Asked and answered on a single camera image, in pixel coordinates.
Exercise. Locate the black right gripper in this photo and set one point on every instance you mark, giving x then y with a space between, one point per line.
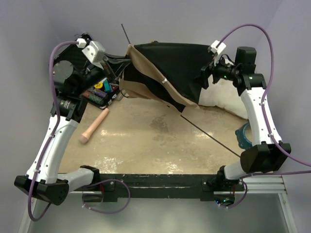
203 79

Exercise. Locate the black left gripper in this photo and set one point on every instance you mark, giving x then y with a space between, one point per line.
115 65

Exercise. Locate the beige fabric pet tent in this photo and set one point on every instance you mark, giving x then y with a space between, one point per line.
165 72

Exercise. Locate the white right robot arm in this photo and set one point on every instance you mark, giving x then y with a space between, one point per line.
268 152

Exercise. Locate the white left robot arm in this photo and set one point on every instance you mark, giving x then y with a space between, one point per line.
42 181

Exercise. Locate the yellow round sticker card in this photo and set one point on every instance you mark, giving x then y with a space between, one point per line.
99 85

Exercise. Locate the white fluffy pillow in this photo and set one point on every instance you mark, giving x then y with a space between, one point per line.
223 95

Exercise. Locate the black poker chip case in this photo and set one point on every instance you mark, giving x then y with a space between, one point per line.
72 92

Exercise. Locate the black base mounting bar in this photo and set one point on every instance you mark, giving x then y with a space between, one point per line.
165 186

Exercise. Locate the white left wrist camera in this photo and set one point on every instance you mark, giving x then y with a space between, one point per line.
92 50

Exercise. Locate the beige wooden handle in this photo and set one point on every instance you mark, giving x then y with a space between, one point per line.
86 135

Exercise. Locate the aluminium frame rail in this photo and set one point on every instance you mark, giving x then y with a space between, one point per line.
260 208

